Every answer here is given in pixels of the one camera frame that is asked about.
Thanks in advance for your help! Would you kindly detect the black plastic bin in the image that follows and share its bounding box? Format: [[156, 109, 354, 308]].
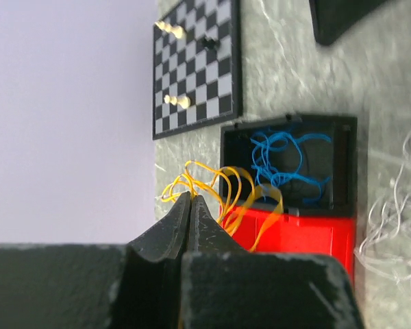
[[220, 113, 358, 212]]

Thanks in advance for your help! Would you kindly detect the black chess piece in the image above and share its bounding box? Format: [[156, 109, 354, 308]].
[[200, 36, 221, 51]]

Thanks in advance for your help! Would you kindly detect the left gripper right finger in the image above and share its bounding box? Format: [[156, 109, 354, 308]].
[[188, 196, 247, 253]]

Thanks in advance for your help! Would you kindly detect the chessboard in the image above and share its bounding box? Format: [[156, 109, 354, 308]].
[[153, 1, 243, 140]]

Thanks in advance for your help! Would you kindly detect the red plastic bin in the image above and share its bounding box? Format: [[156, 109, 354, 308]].
[[232, 199, 356, 281]]

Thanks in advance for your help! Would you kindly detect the white chess piece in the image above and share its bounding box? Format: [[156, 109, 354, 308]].
[[154, 21, 186, 39], [163, 95, 191, 110]]

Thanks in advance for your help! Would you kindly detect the white wire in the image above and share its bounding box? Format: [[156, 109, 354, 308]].
[[352, 125, 411, 299]]

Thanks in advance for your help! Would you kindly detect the white chess piece right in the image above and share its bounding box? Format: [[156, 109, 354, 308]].
[[154, 21, 186, 39]]

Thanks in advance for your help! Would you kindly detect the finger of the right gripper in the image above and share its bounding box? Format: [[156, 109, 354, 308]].
[[308, 0, 386, 46]]

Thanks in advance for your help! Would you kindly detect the blue wire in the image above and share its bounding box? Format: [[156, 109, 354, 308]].
[[249, 126, 332, 206]]

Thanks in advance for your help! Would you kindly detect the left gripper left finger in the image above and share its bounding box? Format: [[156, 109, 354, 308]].
[[128, 192, 191, 263]]

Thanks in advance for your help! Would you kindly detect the yellow wire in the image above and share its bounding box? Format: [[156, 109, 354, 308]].
[[160, 159, 285, 253]]

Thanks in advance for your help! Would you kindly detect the white chess piece left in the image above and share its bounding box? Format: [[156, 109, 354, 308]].
[[163, 95, 191, 110]]

